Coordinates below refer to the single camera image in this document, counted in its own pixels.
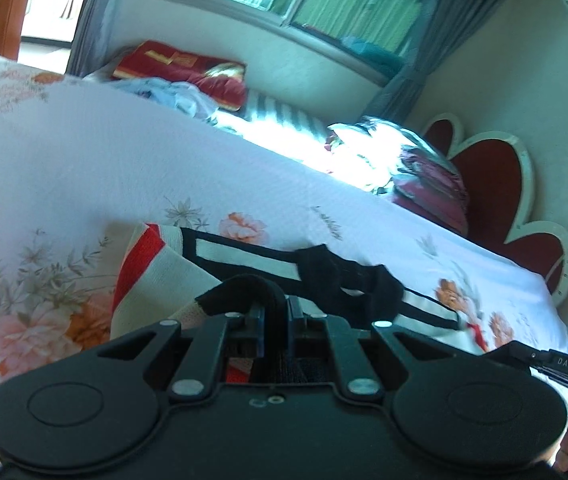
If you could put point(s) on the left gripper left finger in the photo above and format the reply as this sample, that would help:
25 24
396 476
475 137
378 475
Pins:
222 352

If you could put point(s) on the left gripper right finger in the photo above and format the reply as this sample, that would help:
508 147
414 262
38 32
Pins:
323 348

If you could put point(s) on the striped knit sweater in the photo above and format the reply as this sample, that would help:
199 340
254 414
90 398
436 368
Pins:
284 284

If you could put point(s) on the grey white striped pillow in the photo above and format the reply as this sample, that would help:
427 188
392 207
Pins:
261 112

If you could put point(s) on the red heart headboard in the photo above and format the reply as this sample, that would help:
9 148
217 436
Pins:
498 173

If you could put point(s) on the floral white bedspread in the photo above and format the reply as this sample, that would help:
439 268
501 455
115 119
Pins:
85 168

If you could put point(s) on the light blue crumpled cloth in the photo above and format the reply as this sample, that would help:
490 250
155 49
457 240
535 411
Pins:
180 96

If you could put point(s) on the red gold pillow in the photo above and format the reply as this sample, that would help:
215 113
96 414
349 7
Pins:
223 80

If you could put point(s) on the grey left curtain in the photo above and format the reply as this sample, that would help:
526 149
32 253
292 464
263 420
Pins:
92 35

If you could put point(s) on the grey curtain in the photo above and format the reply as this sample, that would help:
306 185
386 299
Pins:
441 28
92 35

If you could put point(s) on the grey right curtain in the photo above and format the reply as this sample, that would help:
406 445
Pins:
441 28

